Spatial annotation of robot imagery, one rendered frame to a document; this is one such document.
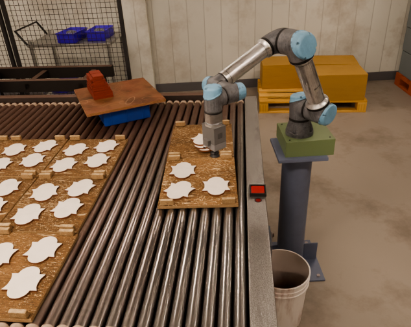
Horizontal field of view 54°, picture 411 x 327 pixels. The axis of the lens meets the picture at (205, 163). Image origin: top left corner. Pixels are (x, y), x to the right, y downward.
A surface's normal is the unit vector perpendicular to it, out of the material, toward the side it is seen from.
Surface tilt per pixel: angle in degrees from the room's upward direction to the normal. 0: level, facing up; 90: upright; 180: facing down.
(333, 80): 90
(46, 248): 0
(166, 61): 90
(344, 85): 90
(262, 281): 0
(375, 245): 0
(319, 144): 90
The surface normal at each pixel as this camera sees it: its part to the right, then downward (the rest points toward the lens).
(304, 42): 0.51, 0.29
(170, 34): 0.04, 0.50
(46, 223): -0.04, -0.86
